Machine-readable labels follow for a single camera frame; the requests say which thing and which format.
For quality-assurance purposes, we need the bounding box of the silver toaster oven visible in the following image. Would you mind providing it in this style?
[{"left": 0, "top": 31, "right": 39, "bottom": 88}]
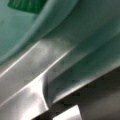
[{"left": 0, "top": 35, "right": 120, "bottom": 120}]

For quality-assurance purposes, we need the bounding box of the teal bowl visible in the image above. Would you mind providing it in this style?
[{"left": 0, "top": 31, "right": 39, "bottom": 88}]
[{"left": 0, "top": 0, "right": 120, "bottom": 104}]

